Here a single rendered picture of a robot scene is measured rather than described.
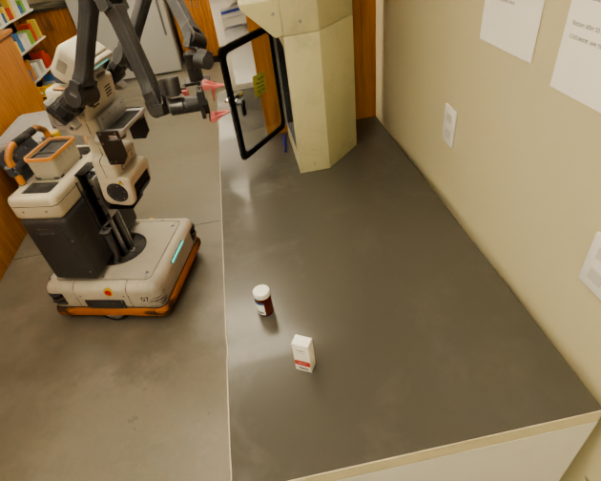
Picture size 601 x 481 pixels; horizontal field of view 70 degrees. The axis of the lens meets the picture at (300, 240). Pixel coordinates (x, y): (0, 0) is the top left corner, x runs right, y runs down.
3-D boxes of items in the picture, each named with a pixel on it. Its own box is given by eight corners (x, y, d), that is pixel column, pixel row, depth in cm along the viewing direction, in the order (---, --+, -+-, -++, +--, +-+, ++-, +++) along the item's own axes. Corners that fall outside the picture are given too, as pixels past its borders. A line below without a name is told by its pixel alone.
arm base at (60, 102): (61, 97, 171) (44, 110, 162) (70, 84, 167) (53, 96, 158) (80, 113, 174) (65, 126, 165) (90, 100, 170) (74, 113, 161)
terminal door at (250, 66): (285, 127, 177) (270, 22, 152) (243, 161, 158) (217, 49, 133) (283, 126, 178) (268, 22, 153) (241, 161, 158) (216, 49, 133)
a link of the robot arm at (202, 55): (202, 39, 173) (185, 31, 166) (221, 41, 167) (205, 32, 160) (196, 70, 175) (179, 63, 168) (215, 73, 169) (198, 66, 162)
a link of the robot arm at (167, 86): (164, 111, 160) (151, 115, 153) (155, 78, 155) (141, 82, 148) (192, 108, 156) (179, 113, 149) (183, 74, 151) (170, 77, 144)
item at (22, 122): (93, 143, 351) (75, 104, 330) (74, 179, 304) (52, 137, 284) (41, 152, 349) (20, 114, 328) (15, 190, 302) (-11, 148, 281)
